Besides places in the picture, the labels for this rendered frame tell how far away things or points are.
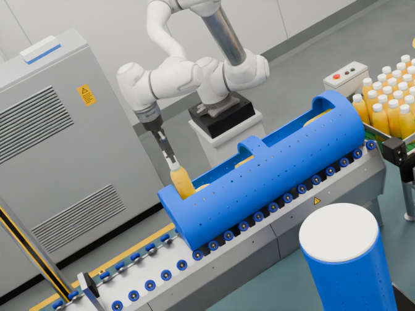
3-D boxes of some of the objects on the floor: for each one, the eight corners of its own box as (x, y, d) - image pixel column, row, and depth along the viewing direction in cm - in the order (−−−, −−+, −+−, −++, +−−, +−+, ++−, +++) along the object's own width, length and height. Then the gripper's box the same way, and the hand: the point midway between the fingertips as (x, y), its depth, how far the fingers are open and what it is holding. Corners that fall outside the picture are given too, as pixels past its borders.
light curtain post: (131, 378, 284) (-58, 149, 190) (141, 372, 285) (-43, 140, 191) (134, 387, 279) (-58, 155, 185) (144, 381, 280) (-43, 147, 186)
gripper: (134, 114, 187) (159, 161, 200) (148, 129, 173) (173, 180, 186) (152, 104, 188) (175, 152, 201) (167, 119, 175) (191, 170, 188)
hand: (171, 159), depth 192 cm, fingers closed on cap, 4 cm apart
